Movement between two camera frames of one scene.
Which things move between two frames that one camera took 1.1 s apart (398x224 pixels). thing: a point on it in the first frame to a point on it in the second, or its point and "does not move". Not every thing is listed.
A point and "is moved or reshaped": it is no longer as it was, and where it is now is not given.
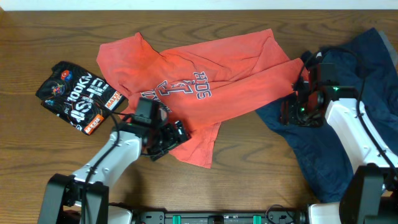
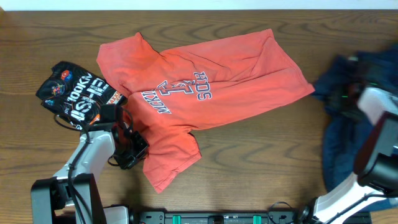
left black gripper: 173,140 to 143,146
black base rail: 295,217 does not move
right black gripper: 288,115 to 333,99
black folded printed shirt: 78,97 does not move
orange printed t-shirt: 196,82 is moved or reshaped
